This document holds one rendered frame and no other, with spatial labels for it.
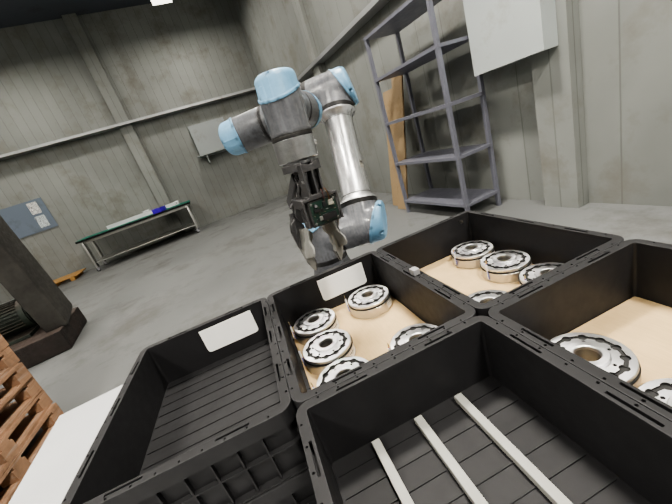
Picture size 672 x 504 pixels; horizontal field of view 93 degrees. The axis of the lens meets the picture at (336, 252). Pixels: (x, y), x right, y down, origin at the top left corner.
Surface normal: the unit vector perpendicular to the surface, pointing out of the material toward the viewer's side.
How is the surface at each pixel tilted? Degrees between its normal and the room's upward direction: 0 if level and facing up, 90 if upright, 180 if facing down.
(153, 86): 90
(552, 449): 0
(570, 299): 90
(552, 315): 90
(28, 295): 102
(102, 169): 90
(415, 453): 0
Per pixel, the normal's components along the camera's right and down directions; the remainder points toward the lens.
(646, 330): -0.31, -0.89
